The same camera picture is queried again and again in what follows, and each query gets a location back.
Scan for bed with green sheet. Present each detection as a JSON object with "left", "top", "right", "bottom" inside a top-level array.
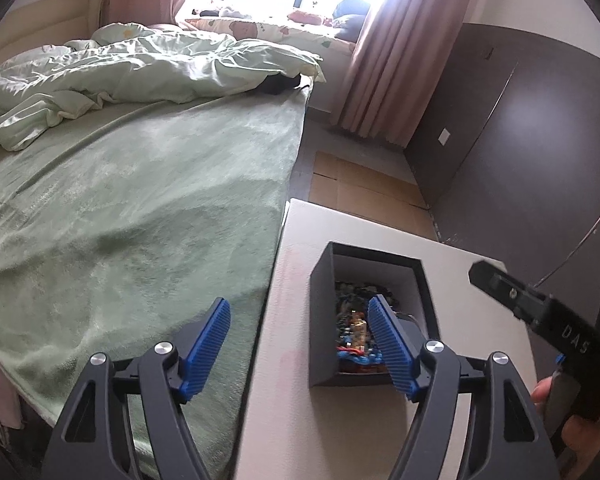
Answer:
[{"left": 0, "top": 84, "right": 314, "bottom": 480}]

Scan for black item on bed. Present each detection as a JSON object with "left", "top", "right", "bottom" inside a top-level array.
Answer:
[{"left": 259, "top": 74, "right": 302, "bottom": 96}]

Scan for orange plush item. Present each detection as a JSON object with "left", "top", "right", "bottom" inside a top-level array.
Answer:
[{"left": 286, "top": 9, "right": 324, "bottom": 26}]

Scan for cream headboard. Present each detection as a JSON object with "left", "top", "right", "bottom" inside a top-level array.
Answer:
[{"left": 0, "top": 0, "right": 107, "bottom": 63}]

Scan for light green quilt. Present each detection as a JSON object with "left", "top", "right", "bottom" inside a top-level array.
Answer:
[{"left": 0, "top": 22, "right": 327, "bottom": 153}]

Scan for floral window seat cushion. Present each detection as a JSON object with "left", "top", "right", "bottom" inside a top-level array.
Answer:
[{"left": 185, "top": 16, "right": 359, "bottom": 54}]

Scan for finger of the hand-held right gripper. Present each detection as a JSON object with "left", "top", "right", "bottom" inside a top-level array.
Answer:
[{"left": 468, "top": 259, "right": 552, "bottom": 330}]

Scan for blue beaded jewelry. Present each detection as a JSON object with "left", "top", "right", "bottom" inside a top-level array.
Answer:
[{"left": 335, "top": 282, "right": 397, "bottom": 370}]

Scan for person's right hand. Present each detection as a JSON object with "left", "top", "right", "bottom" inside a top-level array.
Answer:
[{"left": 531, "top": 377, "right": 600, "bottom": 465}]

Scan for dark blue pillow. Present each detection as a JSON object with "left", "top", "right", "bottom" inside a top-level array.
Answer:
[{"left": 332, "top": 0, "right": 372, "bottom": 42}]

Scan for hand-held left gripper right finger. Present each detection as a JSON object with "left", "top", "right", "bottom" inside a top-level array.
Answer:
[{"left": 367, "top": 295, "right": 561, "bottom": 480}]

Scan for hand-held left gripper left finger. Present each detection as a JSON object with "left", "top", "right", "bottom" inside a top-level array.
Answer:
[{"left": 42, "top": 297, "right": 232, "bottom": 480}]

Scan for flattened cardboard sheets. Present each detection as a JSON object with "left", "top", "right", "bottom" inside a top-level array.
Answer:
[{"left": 307, "top": 151, "right": 438, "bottom": 235}]

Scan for wide pink curtain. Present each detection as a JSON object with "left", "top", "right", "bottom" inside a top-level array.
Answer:
[{"left": 330, "top": 0, "right": 482, "bottom": 149}]

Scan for black jewelry box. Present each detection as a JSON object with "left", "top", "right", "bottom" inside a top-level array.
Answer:
[{"left": 308, "top": 241, "right": 441, "bottom": 389}]

